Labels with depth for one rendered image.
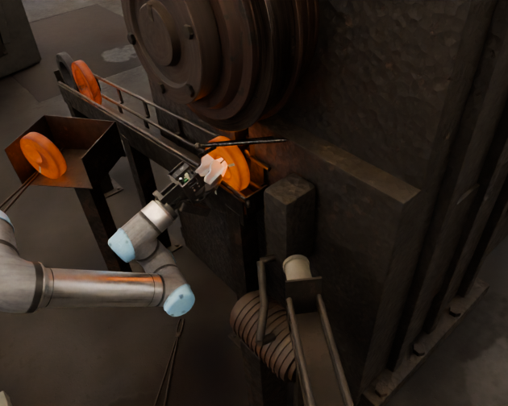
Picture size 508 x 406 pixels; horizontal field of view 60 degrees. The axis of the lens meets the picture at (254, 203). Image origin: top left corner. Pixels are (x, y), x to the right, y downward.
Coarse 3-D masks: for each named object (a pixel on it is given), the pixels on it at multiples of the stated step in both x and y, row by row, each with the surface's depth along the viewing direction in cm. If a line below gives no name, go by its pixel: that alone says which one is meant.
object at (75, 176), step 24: (48, 120) 145; (72, 120) 142; (96, 120) 140; (72, 144) 150; (96, 144) 130; (120, 144) 143; (24, 168) 138; (72, 168) 141; (96, 168) 132; (96, 192) 147; (96, 216) 151; (96, 240) 161; (120, 264) 169
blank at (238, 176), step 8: (224, 136) 112; (216, 152) 113; (224, 152) 110; (232, 152) 108; (240, 152) 109; (232, 160) 109; (240, 160) 109; (232, 168) 111; (240, 168) 109; (248, 168) 111; (224, 176) 117; (232, 176) 113; (240, 176) 110; (248, 176) 112; (232, 184) 115; (240, 184) 112
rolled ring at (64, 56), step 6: (60, 54) 179; (66, 54) 179; (60, 60) 181; (66, 60) 177; (72, 60) 178; (60, 66) 187; (66, 66) 178; (60, 72) 190; (66, 72) 190; (72, 72) 178; (66, 78) 190; (72, 78) 180; (66, 84) 191; (72, 84) 191; (78, 90) 183
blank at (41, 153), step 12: (36, 132) 130; (24, 144) 132; (36, 144) 129; (48, 144) 129; (36, 156) 137; (48, 156) 130; (60, 156) 131; (36, 168) 139; (48, 168) 135; (60, 168) 133
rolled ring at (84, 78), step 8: (72, 64) 171; (80, 64) 166; (80, 72) 167; (88, 72) 165; (80, 80) 177; (88, 80) 165; (80, 88) 178; (88, 88) 168; (96, 88) 167; (88, 96) 178; (96, 96) 169
